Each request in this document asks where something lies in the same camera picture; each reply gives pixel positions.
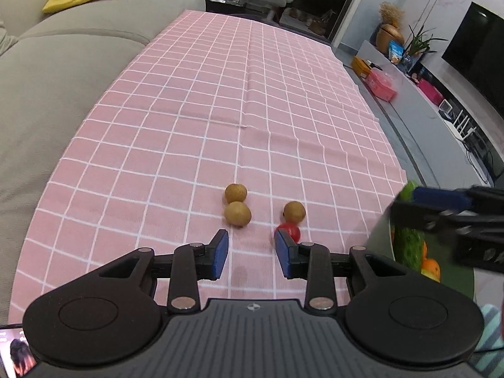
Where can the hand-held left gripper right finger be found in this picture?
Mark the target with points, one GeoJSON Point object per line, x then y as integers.
{"type": "Point", "coordinates": [282, 254]}

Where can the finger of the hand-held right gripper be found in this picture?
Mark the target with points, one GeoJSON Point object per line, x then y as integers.
{"type": "Point", "coordinates": [437, 197]}
{"type": "Point", "coordinates": [413, 214]}

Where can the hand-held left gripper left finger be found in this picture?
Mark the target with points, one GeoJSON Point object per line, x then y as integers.
{"type": "Point", "coordinates": [220, 252]}

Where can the small red fruit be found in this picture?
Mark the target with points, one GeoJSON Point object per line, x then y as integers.
{"type": "Point", "coordinates": [291, 231]}

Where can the green cucumber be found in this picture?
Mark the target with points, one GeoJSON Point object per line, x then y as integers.
{"type": "Point", "coordinates": [411, 246]}

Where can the orange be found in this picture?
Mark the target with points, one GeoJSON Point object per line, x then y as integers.
{"type": "Point", "coordinates": [431, 265]}
{"type": "Point", "coordinates": [425, 249]}

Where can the brown potato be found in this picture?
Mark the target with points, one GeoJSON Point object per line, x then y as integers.
{"type": "Point", "coordinates": [238, 214]}
{"type": "Point", "coordinates": [236, 193]}

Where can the green colander bowl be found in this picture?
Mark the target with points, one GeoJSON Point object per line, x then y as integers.
{"type": "Point", "coordinates": [456, 283]}

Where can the yellow-green pomelo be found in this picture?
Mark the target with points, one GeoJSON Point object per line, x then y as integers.
{"type": "Point", "coordinates": [428, 275]}

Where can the grey television cabinet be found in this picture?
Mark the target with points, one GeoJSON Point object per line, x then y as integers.
{"type": "Point", "coordinates": [425, 126]}

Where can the white router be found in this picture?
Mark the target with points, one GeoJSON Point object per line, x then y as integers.
{"type": "Point", "coordinates": [464, 126]}

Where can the teal striped cloth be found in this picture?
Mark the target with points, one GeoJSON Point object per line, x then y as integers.
{"type": "Point", "coordinates": [490, 342]}

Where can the magenta box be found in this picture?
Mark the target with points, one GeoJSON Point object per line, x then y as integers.
{"type": "Point", "coordinates": [430, 91]}

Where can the pink box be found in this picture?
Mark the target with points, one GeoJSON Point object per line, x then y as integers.
{"type": "Point", "coordinates": [381, 86]}

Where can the black television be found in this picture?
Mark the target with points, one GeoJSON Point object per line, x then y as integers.
{"type": "Point", "coordinates": [480, 59]}

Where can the pink checked tablecloth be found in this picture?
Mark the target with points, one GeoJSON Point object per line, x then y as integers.
{"type": "Point", "coordinates": [197, 106]}

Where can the yellow box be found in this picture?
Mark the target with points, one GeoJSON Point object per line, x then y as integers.
{"type": "Point", "coordinates": [362, 67]}

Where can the blue snack bag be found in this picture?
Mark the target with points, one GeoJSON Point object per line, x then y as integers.
{"type": "Point", "coordinates": [395, 52]}

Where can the green potted plant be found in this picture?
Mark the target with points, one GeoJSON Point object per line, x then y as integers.
{"type": "Point", "coordinates": [421, 43]}

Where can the gold vase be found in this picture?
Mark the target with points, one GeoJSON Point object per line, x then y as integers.
{"type": "Point", "coordinates": [388, 36]}

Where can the dried flower bunch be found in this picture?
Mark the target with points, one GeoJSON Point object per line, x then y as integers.
{"type": "Point", "coordinates": [391, 13]}

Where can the smartphone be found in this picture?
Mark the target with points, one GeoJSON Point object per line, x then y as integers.
{"type": "Point", "coordinates": [15, 354]}

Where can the beige sofa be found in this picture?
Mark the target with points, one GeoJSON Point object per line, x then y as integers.
{"type": "Point", "coordinates": [59, 86]}

